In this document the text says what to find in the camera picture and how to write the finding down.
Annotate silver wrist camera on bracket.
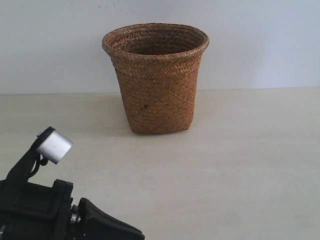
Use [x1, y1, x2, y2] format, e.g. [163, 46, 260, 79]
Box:
[36, 126, 74, 165]

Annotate brown woven wicker basket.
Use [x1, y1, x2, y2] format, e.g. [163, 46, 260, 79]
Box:
[102, 23, 210, 135]

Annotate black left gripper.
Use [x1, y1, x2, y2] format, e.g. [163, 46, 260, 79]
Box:
[0, 142, 146, 240]

